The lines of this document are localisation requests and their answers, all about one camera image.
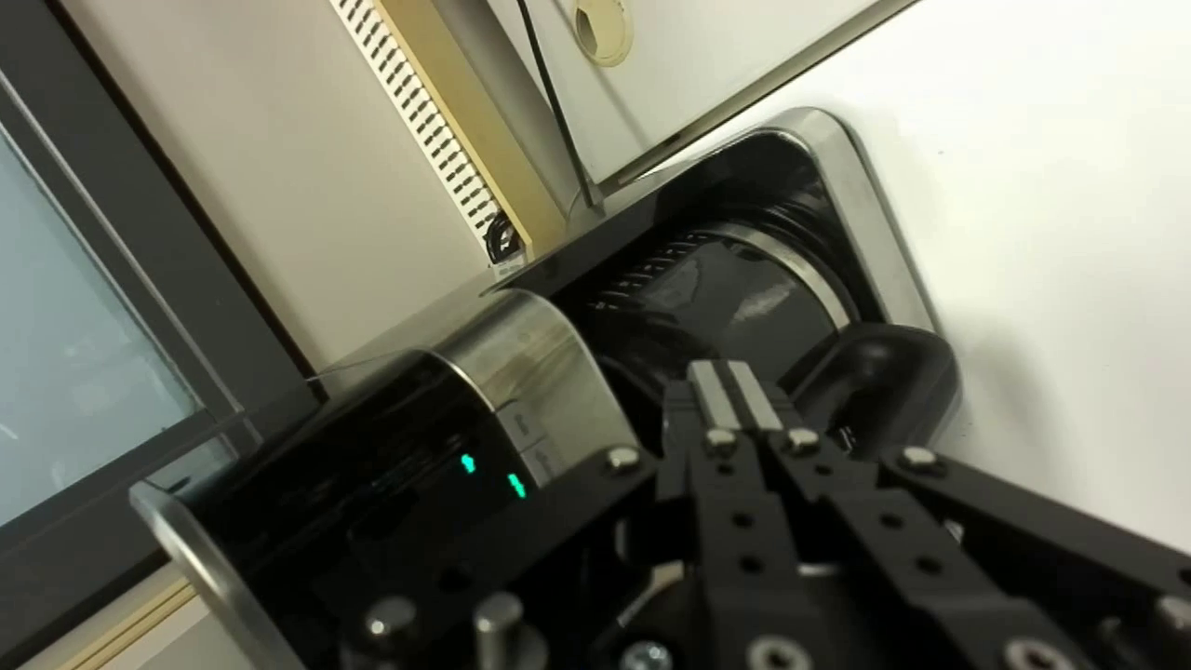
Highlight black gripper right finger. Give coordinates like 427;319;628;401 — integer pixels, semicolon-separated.
724;357;1191;670

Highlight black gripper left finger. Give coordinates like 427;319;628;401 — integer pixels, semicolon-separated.
468;357;828;670

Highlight black and steel coffee maker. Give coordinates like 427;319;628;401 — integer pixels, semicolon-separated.
127;104;968;670

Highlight glass coffee carafe black handle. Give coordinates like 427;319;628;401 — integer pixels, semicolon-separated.
575;220;962;440

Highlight black power cable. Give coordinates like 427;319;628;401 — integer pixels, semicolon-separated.
508;0;607;218

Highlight beige wall cable raceway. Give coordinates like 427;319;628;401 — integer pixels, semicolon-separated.
331;0;575;270

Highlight wall power outlet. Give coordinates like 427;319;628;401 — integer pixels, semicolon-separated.
558;0;641;71

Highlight grey window frame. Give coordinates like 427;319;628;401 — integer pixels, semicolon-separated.
0;0;327;628

